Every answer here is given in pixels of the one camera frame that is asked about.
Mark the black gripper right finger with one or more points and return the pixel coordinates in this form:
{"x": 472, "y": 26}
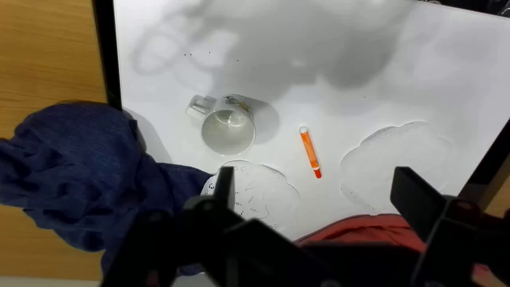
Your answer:
{"x": 416, "y": 204}

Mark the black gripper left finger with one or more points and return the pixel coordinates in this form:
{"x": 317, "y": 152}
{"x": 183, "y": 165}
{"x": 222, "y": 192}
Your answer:
{"x": 225, "y": 185}

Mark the white ceramic mug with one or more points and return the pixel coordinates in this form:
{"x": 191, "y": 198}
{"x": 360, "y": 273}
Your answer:
{"x": 228, "y": 133}

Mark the orange marker with white cap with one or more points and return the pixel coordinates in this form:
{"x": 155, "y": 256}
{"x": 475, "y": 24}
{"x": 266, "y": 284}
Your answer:
{"x": 309, "y": 152}

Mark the small white paper doily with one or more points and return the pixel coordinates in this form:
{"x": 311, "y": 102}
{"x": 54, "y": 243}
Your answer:
{"x": 392, "y": 165}

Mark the red cloth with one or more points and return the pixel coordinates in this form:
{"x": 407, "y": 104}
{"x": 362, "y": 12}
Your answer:
{"x": 367, "y": 228}

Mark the dark blue cloth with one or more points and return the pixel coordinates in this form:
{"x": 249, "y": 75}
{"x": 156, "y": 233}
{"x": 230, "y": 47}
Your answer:
{"x": 73, "y": 169}

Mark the white board with black edge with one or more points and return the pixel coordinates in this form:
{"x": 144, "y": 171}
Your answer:
{"x": 328, "y": 69}

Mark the wooden table with blue cloth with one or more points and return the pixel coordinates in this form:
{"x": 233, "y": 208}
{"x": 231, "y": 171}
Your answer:
{"x": 48, "y": 48}

